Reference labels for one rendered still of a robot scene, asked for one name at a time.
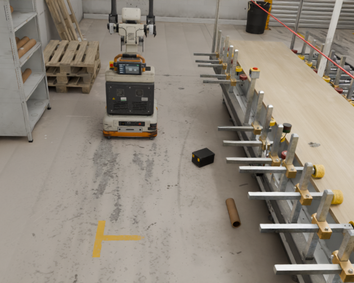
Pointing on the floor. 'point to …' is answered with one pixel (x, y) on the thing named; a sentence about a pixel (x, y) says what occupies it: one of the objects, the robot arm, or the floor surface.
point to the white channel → (330, 36)
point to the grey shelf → (25, 125)
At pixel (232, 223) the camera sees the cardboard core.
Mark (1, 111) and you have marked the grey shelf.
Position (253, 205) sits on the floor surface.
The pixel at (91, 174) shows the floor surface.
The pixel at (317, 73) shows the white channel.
